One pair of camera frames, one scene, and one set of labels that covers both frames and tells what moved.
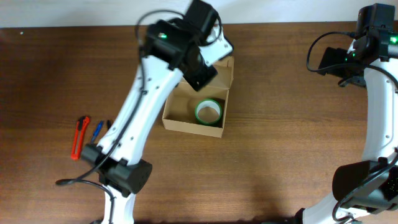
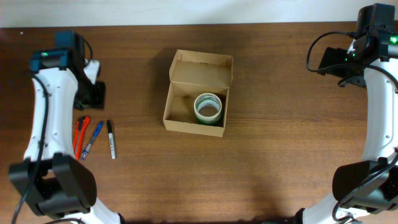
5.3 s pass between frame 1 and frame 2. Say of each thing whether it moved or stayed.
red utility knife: stayed
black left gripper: moved
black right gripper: stayed
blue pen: stayed
